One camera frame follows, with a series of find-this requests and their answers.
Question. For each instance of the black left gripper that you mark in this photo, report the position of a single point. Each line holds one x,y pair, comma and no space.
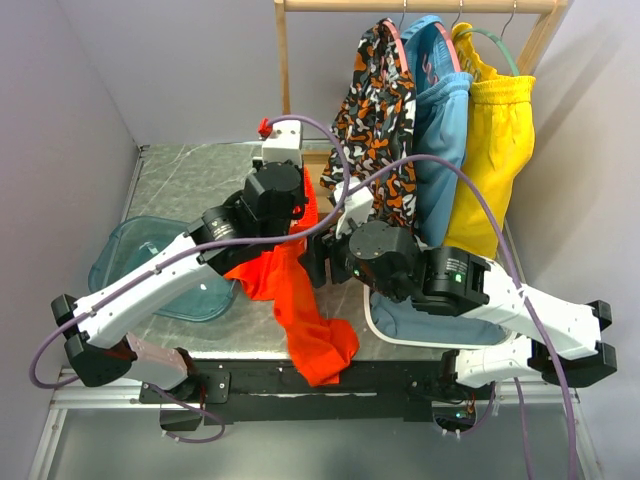
301,198

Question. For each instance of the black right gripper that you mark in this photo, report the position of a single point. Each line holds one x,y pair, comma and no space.
316,251

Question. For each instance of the orange shorts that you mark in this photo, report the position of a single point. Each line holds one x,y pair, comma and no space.
319,347

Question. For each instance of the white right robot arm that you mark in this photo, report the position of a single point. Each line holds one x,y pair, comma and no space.
557,339

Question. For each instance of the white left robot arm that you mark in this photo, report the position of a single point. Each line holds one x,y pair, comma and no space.
102,348

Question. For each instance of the camouflage patterned shorts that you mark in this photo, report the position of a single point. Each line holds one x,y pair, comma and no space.
375,126

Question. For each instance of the light blue shorts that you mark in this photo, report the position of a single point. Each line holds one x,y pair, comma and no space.
441,121

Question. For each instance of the yellow shorts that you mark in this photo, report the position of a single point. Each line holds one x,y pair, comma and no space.
500,142

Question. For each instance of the pink hanger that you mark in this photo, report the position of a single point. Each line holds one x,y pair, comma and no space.
400,45

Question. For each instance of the green hanger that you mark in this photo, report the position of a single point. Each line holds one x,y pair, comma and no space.
497,40

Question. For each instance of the wooden clothes rack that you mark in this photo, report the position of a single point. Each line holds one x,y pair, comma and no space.
550,14

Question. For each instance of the grey-blue cloth in basket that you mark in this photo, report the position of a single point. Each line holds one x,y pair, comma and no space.
403,322

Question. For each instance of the teal plastic basin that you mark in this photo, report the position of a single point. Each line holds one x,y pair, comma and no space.
139,239

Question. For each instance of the white laundry basket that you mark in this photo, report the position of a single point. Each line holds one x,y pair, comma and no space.
453,285

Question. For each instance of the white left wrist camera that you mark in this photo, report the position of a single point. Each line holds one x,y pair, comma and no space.
282,142

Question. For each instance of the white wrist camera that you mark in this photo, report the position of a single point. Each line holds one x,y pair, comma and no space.
282,142
356,208

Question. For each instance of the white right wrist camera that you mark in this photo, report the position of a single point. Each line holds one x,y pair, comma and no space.
356,208

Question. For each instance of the aluminium frame rail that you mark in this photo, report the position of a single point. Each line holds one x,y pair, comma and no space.
125,394

